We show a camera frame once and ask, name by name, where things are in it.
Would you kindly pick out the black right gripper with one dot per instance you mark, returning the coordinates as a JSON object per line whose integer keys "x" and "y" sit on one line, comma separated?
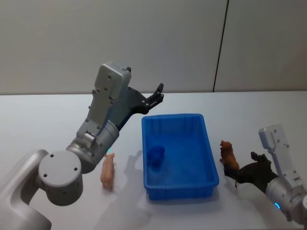
{"x": 256, "y": 175}

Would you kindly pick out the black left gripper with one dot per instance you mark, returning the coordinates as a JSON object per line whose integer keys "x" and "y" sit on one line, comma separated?
{"x": 130, "y": 101}

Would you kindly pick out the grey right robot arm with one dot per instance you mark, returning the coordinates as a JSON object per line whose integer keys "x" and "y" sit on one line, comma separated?
{"x": 280, "y": 191}

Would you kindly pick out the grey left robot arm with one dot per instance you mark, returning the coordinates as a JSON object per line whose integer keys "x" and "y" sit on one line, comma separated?
{"x": 60, "y": 172}

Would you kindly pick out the brown toy animal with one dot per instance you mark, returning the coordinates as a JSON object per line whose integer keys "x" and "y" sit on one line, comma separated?
{"x": 229, "y": 154}

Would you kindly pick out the blue toy animal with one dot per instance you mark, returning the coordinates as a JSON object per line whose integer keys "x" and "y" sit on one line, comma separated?
{"x": 156, "y": 155}

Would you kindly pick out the blue plastic bin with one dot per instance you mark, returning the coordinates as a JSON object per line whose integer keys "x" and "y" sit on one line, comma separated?
{"x": 180, "y": 155}

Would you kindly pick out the pink toy pig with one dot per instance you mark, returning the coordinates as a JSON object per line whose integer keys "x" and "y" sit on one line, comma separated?
{"x": 108, "y": 171}

